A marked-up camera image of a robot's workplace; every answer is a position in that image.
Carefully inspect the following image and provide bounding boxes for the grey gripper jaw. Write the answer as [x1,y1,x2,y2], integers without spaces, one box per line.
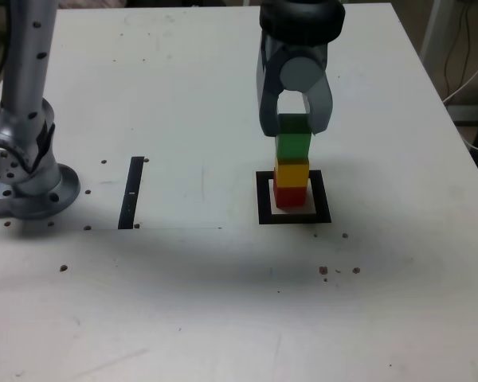
[280,55,335,136]

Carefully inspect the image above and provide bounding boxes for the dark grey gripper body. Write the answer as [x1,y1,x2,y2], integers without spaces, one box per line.
[274,42,329,75]

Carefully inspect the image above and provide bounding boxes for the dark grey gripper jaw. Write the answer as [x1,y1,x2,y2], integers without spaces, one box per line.
[255,34,288,138]

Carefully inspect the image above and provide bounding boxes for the green cube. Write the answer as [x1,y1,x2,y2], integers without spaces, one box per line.
[276,112,313,162]

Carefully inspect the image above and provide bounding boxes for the yellow cube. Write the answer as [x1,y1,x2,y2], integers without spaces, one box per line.
[272,156,310,189]

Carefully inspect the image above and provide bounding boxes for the red cube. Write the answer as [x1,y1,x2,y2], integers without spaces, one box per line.
[272,180,308,209]

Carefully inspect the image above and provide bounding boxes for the black tape square outline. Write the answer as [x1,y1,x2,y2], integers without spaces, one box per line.
[255,170,332,226]

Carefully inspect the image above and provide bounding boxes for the black tape strip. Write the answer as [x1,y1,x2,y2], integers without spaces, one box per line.
[117,155,146,231]

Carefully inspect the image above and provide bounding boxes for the white post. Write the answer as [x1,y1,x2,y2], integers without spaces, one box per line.
[419,0,449,79]

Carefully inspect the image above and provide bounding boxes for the black hanging cable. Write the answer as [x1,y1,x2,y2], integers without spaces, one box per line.
[444,0,475,96]

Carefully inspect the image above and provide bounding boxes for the white cable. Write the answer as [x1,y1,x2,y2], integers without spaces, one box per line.
[441,51,478,153]

